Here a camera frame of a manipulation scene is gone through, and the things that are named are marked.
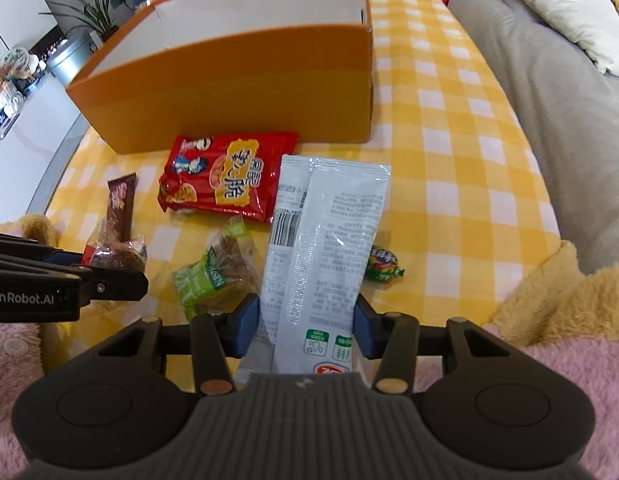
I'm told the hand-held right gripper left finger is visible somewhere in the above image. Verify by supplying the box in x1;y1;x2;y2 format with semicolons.
90;292;261;395

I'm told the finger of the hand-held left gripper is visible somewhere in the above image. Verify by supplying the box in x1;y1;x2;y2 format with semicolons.
0;257;150;307
0;231;94;268

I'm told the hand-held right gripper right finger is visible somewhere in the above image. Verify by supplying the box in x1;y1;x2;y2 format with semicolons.
353;294;523;395

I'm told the clear red-edged pastry packet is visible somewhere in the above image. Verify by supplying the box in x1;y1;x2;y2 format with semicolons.
82;220;148;274

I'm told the green labelled pastry packet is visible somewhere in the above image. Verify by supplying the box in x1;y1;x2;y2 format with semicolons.
172;215;263;322

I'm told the colourful candy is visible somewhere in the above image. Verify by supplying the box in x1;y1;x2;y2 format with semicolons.
367;244;407;284

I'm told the dark red wafer bar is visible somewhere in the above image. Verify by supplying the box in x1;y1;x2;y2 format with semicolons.
107;172;138;244

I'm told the long white snack packet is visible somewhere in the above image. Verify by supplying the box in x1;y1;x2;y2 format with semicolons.
234;154;393;387

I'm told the red snack bag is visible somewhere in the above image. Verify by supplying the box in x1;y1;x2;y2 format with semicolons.
158;132;299;225

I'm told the orange cardboard box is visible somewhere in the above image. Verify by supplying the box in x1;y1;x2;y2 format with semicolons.
66;0;374;155

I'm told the white low console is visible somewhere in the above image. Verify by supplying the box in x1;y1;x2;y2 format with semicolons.
0;76;90;241

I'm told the yellow checked tablecloth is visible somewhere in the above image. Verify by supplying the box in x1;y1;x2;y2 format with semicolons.
44;0;563;367

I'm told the round printed fan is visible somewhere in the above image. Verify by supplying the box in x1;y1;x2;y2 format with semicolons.
0;47;39;79

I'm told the silver pedal trash bin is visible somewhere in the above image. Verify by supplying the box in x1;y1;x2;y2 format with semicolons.
48;30;98;87

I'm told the pink fluffy clothing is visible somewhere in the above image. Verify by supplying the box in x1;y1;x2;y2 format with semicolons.
0;322;619;480

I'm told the potted grass plant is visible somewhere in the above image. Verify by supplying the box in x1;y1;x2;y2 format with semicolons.
40;0;121;45

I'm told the beige sofa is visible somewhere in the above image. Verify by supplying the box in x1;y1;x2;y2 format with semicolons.
447;0;619;277

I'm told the white pillow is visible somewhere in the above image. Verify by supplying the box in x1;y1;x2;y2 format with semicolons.
482;0;619;81

